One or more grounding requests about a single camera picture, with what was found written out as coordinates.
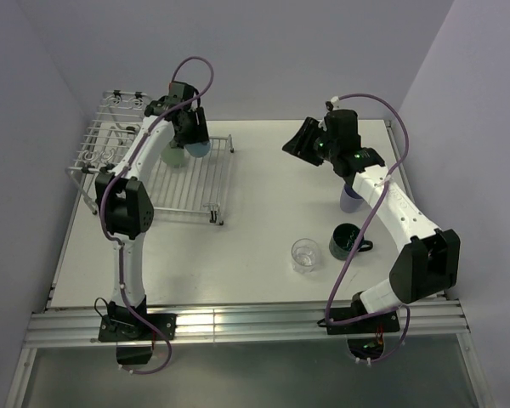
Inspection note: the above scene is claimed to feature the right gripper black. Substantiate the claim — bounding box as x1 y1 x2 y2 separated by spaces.
282 116 338 167

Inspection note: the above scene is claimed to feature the blue cup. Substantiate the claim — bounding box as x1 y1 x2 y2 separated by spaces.
184 141 212 158

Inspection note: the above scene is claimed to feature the light green cup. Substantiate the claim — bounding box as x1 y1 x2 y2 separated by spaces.
160 141 187 168

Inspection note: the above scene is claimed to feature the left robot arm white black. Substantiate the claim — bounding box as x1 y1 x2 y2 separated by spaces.
94 81 209 339

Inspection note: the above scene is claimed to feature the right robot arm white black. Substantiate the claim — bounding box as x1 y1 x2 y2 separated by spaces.
282 110 461 332

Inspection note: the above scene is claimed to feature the purple cup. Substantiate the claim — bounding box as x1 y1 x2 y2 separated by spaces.
339 184 364 213

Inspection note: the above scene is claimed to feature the dark green mug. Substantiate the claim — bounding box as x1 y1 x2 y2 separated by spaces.
328 224 360 261

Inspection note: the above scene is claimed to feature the clear glass cup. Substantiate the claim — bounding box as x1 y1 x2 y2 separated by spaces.
291 238 321 274

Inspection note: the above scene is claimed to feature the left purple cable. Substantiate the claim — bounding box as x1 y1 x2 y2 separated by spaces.
99 56 215 375

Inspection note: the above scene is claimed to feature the purple cable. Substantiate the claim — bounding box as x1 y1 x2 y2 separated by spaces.
325 93 411 366
99 56 215 375

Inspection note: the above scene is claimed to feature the silver wire dish rack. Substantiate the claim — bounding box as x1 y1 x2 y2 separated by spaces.
65 90 234 225

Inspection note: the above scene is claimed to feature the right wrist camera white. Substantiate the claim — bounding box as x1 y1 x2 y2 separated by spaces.
325 96 341 112

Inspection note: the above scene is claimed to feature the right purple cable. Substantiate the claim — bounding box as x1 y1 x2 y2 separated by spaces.
325 93 411 366

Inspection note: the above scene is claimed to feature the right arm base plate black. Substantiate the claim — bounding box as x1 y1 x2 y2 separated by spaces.
316 306 400 336

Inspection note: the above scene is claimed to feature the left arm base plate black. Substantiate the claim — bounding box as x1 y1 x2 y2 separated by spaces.
98 313 178 343

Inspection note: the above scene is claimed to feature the aluminium rail frame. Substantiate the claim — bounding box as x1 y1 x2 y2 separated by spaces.
7 120 494 407

